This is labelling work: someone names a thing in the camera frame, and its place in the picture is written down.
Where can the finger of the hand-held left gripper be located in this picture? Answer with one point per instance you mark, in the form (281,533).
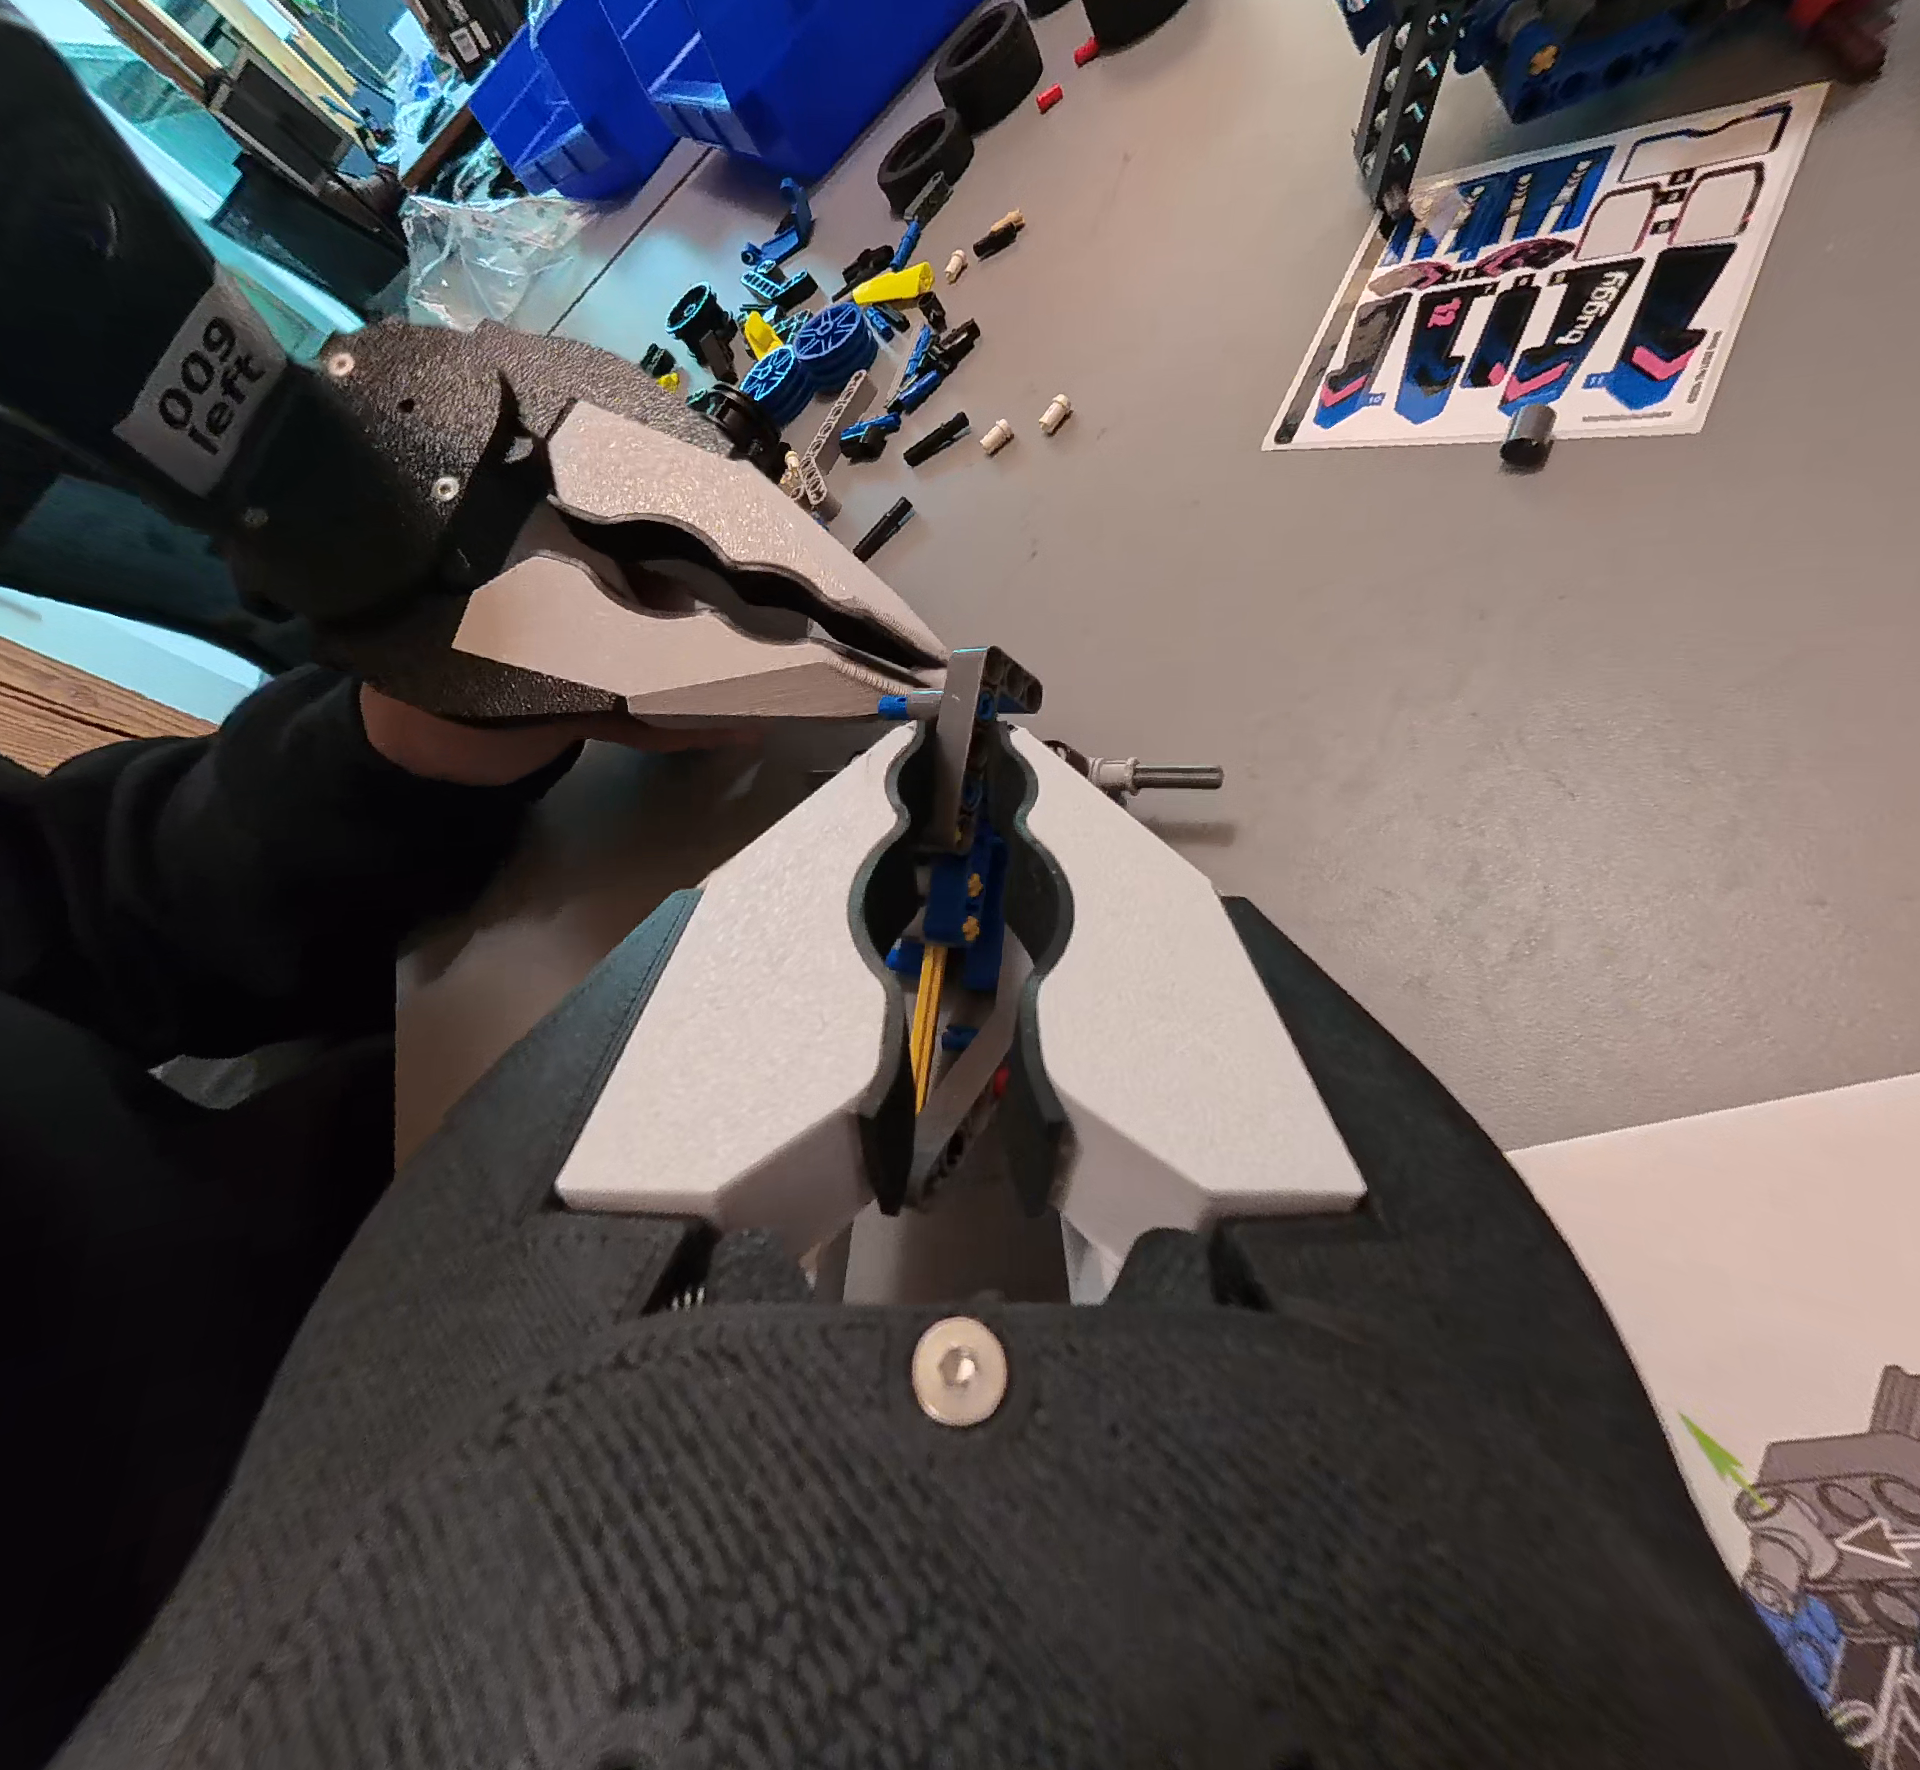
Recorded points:
(600,645)
(706,480)

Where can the person's dark clothed torso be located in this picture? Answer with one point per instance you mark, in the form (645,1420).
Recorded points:
(119,1351)

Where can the small dark grey lego cylinder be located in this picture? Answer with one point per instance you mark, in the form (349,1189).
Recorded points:
(1527,439)

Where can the blue storage bin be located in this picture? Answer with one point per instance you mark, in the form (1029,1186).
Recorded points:
(841,16)
(585,121)

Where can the pile of loose lego pieces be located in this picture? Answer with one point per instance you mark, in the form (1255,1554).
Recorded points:
(833,338)

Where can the lego instruction booklet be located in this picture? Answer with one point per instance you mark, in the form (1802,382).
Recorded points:
(1726,1231)

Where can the lego sticker sheet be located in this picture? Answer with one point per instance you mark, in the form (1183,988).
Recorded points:
(1441,362)

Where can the person's left hand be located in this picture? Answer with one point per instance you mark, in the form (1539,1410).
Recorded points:
(464,752)

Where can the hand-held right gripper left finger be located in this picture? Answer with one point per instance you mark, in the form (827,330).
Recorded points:
(735,1020)

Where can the blue grey lego sub-assembly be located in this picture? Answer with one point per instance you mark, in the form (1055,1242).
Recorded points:
(974,752)

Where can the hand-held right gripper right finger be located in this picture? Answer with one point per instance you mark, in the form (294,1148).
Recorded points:
(1201,1036)

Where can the partly built lego buggy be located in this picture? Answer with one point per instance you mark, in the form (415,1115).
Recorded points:
(1576,59)

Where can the wooden board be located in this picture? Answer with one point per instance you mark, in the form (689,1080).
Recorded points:
(90,706)

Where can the clear plastic bag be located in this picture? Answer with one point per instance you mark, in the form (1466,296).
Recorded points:
(494,254)

